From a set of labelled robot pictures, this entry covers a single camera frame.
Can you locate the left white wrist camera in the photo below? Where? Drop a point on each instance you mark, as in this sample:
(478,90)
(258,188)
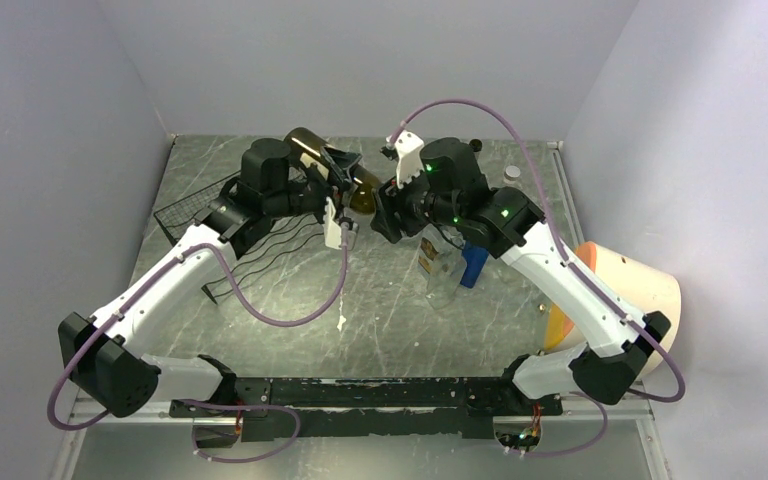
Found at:
(339,229)

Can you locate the black wire wine rack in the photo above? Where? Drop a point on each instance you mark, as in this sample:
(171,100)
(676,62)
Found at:
(253,237)

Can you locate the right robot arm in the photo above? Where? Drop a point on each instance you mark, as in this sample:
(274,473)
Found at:
(440,183)

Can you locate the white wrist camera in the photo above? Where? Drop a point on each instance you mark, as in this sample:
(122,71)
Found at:
(404,149)
(339,229)

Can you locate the clear silver-capped bottle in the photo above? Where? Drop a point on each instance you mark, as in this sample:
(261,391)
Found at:
(512,176)

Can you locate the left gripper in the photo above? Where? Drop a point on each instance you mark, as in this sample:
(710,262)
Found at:
(339,193)

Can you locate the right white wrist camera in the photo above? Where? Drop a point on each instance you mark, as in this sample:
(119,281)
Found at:
(404,149)

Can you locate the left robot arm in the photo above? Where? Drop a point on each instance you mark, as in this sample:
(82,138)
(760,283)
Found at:
(107,355)

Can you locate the blue liquid glass bottle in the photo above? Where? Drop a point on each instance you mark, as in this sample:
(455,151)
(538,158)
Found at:
(475,258)

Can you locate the square black-capped liquor bottle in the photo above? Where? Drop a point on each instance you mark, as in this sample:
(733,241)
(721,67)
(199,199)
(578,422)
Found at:
(435,255)

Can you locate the dark green labelled wine bottle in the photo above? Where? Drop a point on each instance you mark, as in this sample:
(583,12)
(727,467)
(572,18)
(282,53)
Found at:
(306,145)

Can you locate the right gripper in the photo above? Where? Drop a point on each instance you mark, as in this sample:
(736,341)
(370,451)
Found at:
(384,220)

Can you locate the cream drum orange lid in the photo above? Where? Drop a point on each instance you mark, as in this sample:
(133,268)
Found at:
(645,287)

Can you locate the tall dark wine bottle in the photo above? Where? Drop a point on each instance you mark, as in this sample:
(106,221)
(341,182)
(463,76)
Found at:
(476,145)

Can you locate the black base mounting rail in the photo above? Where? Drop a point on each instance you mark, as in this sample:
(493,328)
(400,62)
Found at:
(318,407)

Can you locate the clear wine bottle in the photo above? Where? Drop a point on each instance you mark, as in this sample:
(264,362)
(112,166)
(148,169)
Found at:
(441,289)

